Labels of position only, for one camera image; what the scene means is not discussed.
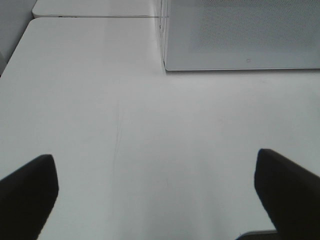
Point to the white microwave door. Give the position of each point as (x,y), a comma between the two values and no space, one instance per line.
(243,35)

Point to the white microwave oven body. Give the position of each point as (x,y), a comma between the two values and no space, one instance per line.
(163,11)

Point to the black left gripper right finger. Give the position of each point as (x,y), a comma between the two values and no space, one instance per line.
(290,194)

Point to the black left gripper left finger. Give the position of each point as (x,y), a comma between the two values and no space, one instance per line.
(27,197)

